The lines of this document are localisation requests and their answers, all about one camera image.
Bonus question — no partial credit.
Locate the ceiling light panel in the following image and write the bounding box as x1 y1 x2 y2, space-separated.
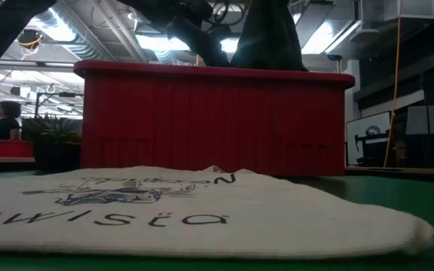
136 34 240 53

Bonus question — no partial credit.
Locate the white printed tote bag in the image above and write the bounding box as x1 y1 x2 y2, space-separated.
0 165 434 260

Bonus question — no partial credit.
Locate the small potted plant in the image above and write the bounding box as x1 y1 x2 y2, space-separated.
20 112 83 174

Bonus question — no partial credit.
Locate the silver spiral duct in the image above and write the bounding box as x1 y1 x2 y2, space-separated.
32 7 109 62

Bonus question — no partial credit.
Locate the yellow hanging cable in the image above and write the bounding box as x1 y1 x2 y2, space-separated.
384 0 402 169

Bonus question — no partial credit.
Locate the person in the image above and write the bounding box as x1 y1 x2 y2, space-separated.
0 100 22 141

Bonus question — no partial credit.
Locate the white panel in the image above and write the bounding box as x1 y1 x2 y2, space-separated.
405 104 434 136

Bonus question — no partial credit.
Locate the grey air duct box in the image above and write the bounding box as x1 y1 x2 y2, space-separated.
359 0 434 22

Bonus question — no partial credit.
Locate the cable reel yellow cord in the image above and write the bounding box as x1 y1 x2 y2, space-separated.
16 28 44 50

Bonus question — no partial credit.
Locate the red plastic laundry bin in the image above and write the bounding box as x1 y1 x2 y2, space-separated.
73 59 356 178

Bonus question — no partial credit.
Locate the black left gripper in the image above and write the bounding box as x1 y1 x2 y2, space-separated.
118 0 230 68

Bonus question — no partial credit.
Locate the dark green shirt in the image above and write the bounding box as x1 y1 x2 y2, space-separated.
230 0 308 72

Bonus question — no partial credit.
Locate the white board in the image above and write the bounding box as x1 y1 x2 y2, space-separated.
346 111 393 166

